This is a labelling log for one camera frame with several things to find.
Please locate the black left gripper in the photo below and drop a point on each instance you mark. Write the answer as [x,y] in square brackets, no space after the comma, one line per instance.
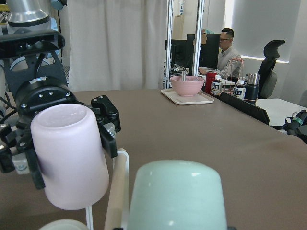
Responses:
[32,97]

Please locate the green plastic cup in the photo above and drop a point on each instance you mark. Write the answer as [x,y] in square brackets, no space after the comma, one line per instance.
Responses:
[177,195]

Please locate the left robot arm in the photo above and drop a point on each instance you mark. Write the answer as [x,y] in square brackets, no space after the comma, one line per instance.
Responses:
[35,78]

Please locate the white plastic cup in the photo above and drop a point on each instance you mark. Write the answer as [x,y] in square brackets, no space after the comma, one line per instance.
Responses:
[65,224]

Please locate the pink bowl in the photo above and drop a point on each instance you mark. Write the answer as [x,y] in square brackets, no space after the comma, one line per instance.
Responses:
[190,87]

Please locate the beige tray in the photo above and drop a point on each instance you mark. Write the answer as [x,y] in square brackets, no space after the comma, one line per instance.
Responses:
[199,98]

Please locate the red bottle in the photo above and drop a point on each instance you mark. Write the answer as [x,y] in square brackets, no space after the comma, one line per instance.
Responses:
[210,77]

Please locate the black tea bottle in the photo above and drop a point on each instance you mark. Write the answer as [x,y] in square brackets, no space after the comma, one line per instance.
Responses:
[216,86]

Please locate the seated man at desk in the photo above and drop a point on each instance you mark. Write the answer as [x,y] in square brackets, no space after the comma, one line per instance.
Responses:
[226,67]

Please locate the dark thermos flask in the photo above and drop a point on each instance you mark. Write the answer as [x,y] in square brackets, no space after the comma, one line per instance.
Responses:
[252,88]

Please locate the black office chair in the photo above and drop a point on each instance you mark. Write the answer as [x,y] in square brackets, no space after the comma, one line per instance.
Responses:
[268,78]

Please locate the white wire cup holder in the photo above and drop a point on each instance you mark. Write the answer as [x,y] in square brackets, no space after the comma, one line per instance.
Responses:
[117,213]

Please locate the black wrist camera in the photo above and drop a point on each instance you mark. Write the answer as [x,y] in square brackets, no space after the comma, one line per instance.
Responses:
[29,43]

